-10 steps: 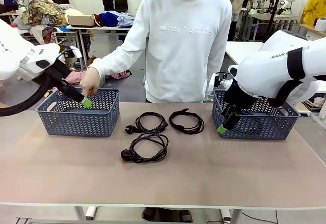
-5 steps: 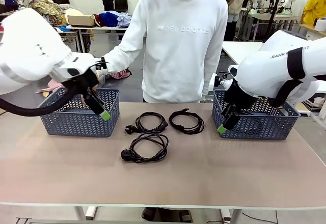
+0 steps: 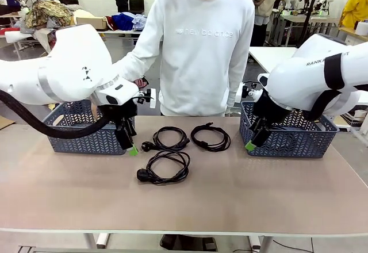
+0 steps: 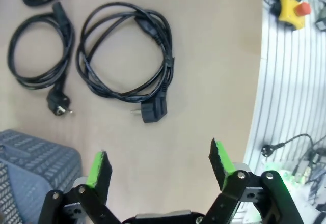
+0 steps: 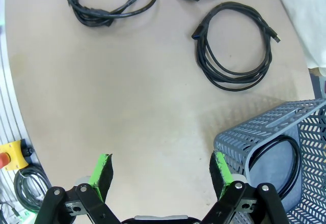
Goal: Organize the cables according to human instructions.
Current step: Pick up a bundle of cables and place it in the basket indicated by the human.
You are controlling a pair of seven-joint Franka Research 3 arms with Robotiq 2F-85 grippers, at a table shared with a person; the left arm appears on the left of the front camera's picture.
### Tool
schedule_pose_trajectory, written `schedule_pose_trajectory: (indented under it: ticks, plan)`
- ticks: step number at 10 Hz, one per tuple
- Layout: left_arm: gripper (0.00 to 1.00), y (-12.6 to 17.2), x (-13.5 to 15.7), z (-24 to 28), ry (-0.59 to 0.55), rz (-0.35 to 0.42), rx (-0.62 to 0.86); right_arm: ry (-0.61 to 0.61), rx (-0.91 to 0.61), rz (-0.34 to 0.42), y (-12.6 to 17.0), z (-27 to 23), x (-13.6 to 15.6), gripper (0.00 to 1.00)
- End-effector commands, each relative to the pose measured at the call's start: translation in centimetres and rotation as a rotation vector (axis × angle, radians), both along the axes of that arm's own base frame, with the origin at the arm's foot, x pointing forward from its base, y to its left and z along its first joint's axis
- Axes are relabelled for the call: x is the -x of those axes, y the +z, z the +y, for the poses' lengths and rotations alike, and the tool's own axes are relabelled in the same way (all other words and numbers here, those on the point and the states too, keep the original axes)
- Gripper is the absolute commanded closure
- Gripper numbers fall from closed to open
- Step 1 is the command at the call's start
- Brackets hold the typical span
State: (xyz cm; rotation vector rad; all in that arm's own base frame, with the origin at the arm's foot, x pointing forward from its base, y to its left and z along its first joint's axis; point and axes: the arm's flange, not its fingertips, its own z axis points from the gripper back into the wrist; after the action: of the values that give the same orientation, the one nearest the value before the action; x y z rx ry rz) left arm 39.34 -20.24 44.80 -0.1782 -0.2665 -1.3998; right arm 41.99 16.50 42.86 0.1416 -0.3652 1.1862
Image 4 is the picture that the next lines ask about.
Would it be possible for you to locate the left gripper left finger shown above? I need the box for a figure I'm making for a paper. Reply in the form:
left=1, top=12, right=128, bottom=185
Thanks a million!
left=38, top=149, right=123, bottom=224

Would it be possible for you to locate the yellow emergency stop button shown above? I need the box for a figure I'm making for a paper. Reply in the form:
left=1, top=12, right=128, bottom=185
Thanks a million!
left=278, top=0, right=312, bottom=30

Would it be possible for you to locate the black cable with angled plug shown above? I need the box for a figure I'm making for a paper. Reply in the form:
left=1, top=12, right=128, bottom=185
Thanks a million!
left=75, top=2, right=176, bottom=124

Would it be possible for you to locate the grey ribbed floor mat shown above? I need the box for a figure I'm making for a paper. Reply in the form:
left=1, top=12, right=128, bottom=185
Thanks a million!
left=244, top=0, right=326, bottom=224

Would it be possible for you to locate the blue-grey plastic basket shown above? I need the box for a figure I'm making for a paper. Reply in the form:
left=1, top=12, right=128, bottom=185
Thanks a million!
left=0, top=129, right=83, bottom=224

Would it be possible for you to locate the black cable with round plug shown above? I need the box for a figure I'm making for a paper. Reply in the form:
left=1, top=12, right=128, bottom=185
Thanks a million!
left=7, top=2, right=76, bottom=118

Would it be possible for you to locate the black plug with cord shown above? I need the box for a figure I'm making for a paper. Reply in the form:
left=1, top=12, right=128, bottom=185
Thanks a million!
left=261, top=133, right=315, bottom=158

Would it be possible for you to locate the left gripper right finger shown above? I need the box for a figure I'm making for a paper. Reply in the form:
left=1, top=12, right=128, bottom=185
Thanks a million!
left=202, top=137, right=305, bottom=224

